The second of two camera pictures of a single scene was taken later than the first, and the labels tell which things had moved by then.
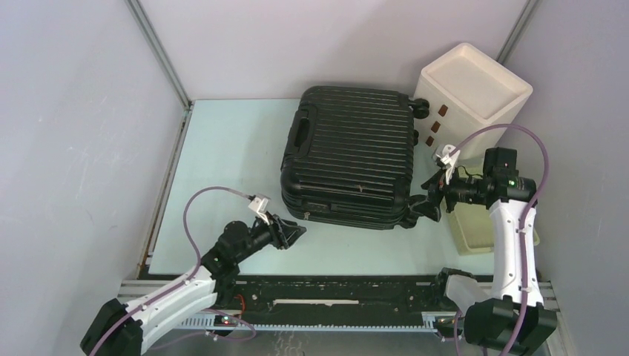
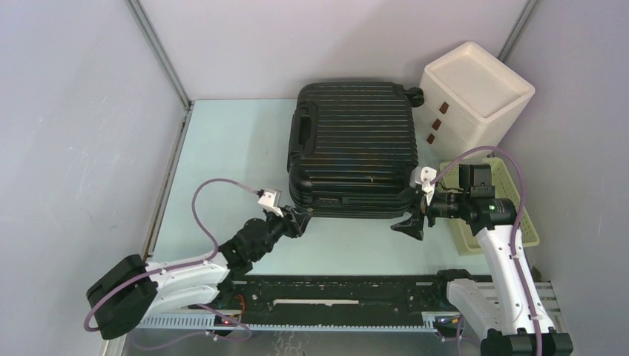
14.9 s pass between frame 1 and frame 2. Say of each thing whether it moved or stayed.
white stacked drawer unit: stayed
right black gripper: moved
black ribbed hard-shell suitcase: stayed
